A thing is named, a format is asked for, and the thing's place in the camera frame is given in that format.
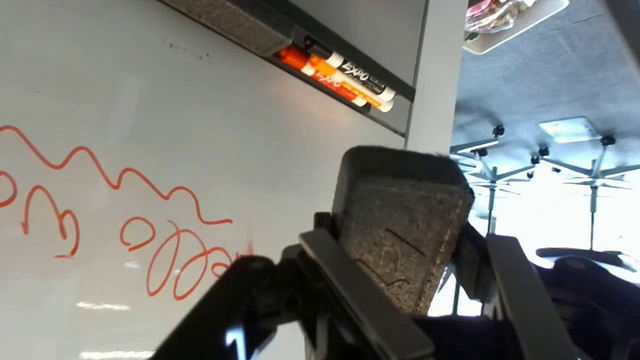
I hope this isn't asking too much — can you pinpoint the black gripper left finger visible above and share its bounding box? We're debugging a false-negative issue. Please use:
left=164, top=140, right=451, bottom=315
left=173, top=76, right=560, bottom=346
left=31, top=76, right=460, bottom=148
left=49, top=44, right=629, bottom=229
left=296, top=227, right=438, bottom=360

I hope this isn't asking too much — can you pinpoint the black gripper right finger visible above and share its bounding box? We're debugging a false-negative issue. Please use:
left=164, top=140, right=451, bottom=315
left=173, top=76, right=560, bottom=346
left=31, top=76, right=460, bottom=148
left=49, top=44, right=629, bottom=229
left=484, top=233, right=582, bottom=360

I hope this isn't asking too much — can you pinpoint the black felt whiteboard eraser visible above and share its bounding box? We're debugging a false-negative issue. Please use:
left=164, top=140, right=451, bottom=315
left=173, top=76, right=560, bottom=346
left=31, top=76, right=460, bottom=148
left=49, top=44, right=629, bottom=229
left=158, top=0, right=296, bottom=59
left=331, top=144, right=478, bottom=319

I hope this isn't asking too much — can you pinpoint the dark whiteboard marker tray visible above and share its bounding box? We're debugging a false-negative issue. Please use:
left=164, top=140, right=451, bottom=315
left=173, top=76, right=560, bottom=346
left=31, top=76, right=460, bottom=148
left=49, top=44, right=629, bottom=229
left=158, top=0, right=419, bottom=137

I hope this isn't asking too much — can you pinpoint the orange dry-erase marker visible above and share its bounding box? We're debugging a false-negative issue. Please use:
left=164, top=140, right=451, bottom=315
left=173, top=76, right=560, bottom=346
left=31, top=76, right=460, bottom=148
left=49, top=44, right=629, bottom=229
left=274, top=42, right=400, bottom=116

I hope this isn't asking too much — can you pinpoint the large whiteboard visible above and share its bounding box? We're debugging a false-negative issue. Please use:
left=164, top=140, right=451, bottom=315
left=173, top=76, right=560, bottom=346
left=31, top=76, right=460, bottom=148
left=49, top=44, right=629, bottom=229
left=0, top=0, right=471, bottom=360

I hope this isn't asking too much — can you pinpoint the black background office chair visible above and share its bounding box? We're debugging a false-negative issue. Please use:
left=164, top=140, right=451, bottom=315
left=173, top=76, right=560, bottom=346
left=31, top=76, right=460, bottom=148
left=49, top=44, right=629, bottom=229
left=533, top=129, right=640, bottom=266
left=448, top=122, right=544, bottom=235

